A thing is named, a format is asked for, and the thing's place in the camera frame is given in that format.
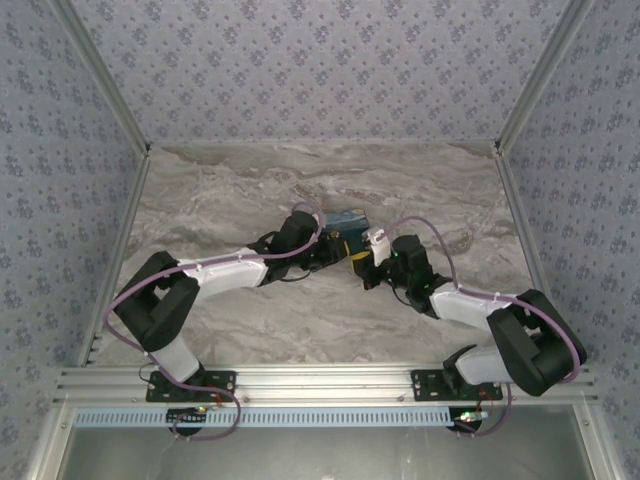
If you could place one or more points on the left side table rail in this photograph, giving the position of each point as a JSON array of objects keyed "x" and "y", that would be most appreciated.
[{"x": 127, "y": 240}]

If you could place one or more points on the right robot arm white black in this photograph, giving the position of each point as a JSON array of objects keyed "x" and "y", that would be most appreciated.
[{"x": 465, "y": 305}]

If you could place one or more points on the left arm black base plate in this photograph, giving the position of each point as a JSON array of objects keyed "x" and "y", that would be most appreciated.
[{"x": 160, "y": 392}]

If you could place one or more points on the table rail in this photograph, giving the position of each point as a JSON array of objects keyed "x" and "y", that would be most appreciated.
[
  {"x": 525, "y": 240},
  {"x": 127, "y": 240}
]

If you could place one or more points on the right side table rail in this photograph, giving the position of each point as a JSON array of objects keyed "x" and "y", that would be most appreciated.
[{"x": 525, "y": 240}]

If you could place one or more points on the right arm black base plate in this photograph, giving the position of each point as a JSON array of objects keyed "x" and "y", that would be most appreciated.
[{"x": 425, "y": 390}]

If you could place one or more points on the starry night print tin box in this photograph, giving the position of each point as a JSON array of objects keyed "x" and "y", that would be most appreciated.
[{"x": 347, "y": 225}]

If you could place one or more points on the aluminium front frame rail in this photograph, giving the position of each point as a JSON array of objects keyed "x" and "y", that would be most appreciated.
[{"x": 325, "y": 382}]

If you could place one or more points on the slanted aluminium post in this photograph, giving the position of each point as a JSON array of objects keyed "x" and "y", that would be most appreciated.
[
  {"x": 545, "y": 70},
  {"x": 102, "y": 77}
]

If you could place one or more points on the grey metal lower panel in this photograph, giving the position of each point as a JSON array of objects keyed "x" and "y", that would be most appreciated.
[{"x": 320, "y": 452}]

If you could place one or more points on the left small circuit board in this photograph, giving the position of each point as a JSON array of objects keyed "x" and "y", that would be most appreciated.
[{"x": 187, "y": 416}]

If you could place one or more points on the small circuit board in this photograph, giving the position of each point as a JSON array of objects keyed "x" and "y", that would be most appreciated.
[
  {"x": 187, "y": 416},
  {"x": 467, "y": 419}
]

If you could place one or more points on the right small circuit board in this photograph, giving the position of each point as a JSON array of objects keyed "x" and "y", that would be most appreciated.
[{"x": 467, "y": 419}]

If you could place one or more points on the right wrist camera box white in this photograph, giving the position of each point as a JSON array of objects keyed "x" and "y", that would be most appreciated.
[{"x": 378, "y": 246}]

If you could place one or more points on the right slanted aluminium post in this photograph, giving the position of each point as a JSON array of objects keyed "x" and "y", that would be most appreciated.
[{"x": 545, "y": 70}]

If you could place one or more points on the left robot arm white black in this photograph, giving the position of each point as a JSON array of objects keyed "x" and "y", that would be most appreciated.
[{"x": 225, "y": 275}]

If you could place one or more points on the left slanted aluminium post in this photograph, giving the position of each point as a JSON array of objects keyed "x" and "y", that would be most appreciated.
[{"x": 102, "y": 77}]

